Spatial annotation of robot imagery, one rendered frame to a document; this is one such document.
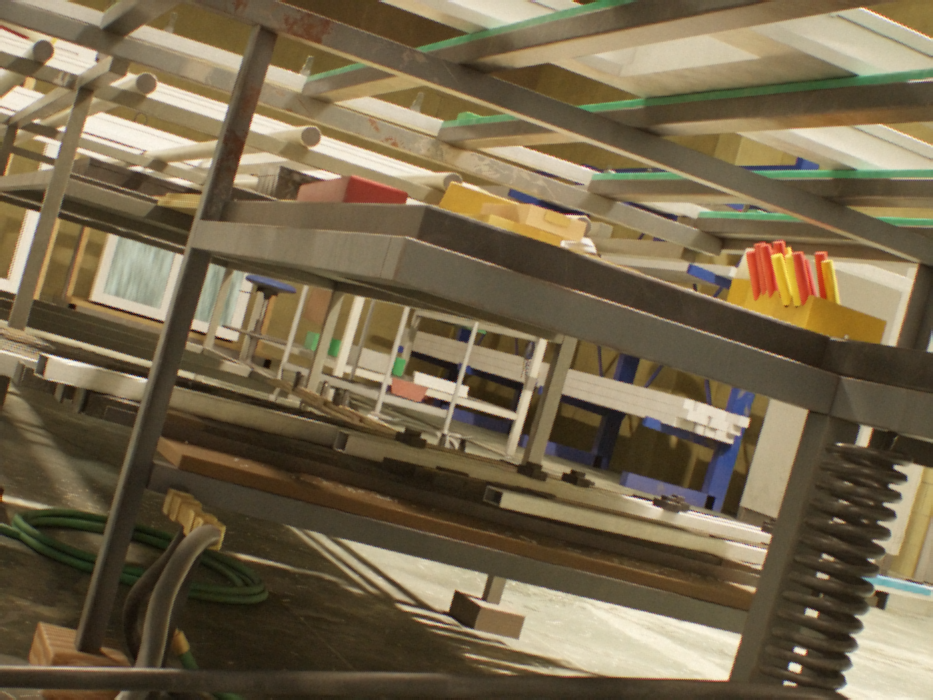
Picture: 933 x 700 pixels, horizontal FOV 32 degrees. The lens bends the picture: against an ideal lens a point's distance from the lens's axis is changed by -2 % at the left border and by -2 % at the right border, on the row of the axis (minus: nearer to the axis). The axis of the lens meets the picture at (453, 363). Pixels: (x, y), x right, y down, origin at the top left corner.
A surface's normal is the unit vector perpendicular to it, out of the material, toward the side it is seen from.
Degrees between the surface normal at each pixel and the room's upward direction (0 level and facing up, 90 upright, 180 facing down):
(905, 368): 90
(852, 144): 90
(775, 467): 90
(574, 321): 90
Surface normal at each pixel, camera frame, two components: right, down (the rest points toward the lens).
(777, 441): -0.90, -0.26
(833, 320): 0.33, 0.10
